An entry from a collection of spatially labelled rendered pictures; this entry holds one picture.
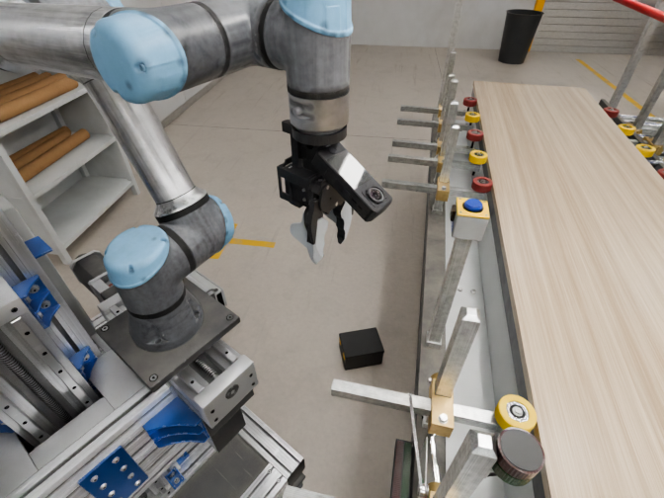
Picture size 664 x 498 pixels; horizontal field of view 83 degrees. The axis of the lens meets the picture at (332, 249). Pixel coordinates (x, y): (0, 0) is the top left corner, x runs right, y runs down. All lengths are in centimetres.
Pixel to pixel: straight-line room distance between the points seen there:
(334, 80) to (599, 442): 88
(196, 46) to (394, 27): 765
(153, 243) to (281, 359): 140
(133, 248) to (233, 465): 106
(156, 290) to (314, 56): 52
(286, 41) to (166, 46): 12
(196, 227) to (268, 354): 136
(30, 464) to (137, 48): 79
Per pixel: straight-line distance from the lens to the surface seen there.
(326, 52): 45
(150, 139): 80
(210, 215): 82
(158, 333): 86
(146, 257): 74
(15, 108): 283
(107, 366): 103
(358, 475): 180
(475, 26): 815
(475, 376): 134
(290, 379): 199
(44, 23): 57
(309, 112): 47
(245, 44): 48
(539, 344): 112
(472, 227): 92
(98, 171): 369
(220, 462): 164
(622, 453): 105
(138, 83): 41
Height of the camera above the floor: 171
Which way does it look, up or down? 41 degrees down
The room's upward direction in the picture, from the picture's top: straight up
